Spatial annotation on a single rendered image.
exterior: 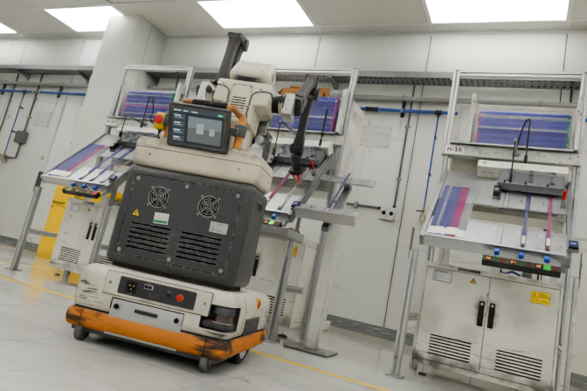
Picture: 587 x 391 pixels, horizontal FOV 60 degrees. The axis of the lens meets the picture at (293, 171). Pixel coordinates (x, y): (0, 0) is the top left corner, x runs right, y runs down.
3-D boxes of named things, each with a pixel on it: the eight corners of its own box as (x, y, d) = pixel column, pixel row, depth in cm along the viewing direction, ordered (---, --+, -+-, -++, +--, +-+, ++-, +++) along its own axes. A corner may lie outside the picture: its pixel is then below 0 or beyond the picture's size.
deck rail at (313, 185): (292, 222, 299) (290, 215, 296) (289, 222, 300) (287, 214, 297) (334, 161, 352) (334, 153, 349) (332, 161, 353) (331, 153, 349)
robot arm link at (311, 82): (307, 69, 293) (323, 73, 292) (302, 90, 300) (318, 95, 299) (284, 96, 256) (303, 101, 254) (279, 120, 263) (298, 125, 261)
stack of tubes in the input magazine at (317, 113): (331, 132, 351) (339, 95, 356) (267, 126, 373) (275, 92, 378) (337, 137, 362) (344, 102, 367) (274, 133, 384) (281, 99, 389)
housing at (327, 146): (330, 165, 350) (328, 147, 343) (268, 158, 371) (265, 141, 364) (334, 159, 356) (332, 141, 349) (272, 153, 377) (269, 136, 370)
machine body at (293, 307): (286, 339, 310) (307, 239, 322) (194, 313, 340) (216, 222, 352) (323, 336, 367) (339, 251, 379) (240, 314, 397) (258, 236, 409)
